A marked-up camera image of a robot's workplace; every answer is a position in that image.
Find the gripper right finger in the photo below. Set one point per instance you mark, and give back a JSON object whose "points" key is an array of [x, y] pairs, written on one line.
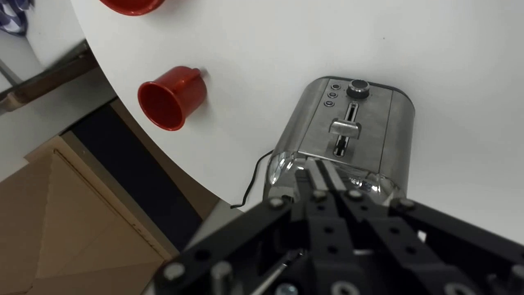
{"points": [[409, 237]]}

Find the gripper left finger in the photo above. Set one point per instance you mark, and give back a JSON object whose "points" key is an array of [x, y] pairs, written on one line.
{"points": [[245, 233]]}

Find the silver toaster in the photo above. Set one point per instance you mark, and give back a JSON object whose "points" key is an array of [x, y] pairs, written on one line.
{"points": [[348, 135]]}

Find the silver toaster lever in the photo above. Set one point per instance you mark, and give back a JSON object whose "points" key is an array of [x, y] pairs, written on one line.
{"points": [[345, 128]]}

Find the black toaster knob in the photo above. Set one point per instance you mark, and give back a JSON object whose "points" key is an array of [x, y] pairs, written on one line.
{"points": [[358, 88]]}

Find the red cup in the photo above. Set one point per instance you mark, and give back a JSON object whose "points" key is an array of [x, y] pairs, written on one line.
{"points": [[172, 98]]}

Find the cardboard box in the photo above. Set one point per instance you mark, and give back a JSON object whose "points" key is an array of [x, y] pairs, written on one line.
{"points": [[73, 221]]}

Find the red bowl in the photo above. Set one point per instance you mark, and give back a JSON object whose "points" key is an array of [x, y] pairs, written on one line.
{"points": [[131, 5]]}

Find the blue checked cloth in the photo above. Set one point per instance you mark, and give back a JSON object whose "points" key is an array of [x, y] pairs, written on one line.
{"points": [[14, 16]]}

